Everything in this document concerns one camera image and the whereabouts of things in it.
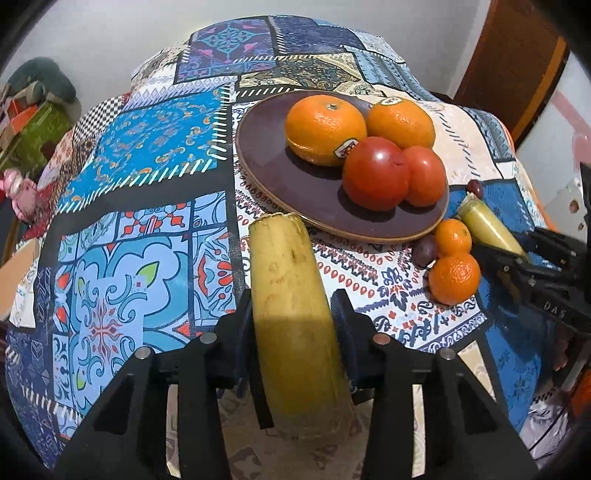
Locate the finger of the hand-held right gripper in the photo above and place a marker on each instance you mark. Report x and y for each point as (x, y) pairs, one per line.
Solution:
(501, 270)
(554, 247)

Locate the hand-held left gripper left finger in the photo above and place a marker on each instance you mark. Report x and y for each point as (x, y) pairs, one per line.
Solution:
(242, 339)

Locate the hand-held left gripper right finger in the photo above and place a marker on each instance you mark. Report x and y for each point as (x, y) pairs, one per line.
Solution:
(342, 325)

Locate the yellow banana half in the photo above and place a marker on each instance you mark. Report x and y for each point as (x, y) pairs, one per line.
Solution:
(291, 300)
(489, 226)

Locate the red tomato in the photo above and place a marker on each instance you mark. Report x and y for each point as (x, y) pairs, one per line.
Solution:
(427, 177)
(376, 174)

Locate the dark purple plate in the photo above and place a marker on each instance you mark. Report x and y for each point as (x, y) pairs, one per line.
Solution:
(286, 184)

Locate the large orange with sticker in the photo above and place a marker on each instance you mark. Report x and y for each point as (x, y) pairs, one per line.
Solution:
(323, 124)
(401, 122)

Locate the small tangerine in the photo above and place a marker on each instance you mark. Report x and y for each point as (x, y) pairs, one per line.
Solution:
(453, 237)
(455, 279)

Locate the small dark purple fruit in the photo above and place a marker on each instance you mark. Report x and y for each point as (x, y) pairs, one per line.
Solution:
(475, 188)
(422, 251)

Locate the white heart-print sliding door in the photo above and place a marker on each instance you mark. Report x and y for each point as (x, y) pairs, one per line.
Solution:
(570, 115)

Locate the patchwork printed blanket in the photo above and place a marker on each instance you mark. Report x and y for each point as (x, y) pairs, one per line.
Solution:
(152, 184)

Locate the brown wooden door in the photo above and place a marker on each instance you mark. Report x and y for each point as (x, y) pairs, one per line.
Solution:
(508, 60)

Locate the flat cardboard box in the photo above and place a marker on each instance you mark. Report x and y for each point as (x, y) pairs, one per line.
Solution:
(23, 274)

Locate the pink rabbit toy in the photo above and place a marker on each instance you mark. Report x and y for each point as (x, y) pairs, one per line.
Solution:
(18, 191)

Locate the green patterned box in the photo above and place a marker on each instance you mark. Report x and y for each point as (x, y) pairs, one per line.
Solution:
(37, 136)

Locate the grey plush pillow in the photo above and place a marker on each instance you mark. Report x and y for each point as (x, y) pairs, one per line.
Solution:
(41, 78)

